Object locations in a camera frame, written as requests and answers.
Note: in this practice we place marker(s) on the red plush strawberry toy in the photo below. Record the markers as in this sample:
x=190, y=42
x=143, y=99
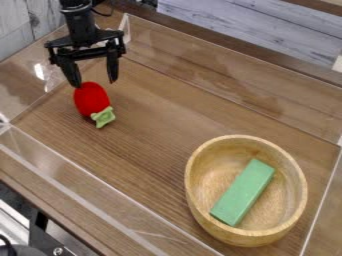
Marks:
x=92, y=104

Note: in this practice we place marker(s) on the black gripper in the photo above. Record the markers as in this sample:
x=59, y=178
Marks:
x=85, y=42

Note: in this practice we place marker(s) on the clear acrylic corner bracket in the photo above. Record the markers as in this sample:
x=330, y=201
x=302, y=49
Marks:
x=125, y=28

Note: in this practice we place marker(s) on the green rectangular block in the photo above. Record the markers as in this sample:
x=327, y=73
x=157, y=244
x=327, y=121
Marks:
x=239, y=197

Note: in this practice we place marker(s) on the clear acrylic tray walls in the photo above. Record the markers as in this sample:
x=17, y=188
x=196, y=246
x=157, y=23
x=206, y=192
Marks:
x=109, y=183

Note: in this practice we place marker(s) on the black metal table bracket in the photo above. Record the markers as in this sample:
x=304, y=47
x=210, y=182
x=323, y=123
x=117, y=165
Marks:
x=41, y=240

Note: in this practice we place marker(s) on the wooden bowl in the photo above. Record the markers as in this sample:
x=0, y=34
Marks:
x=214, y=165

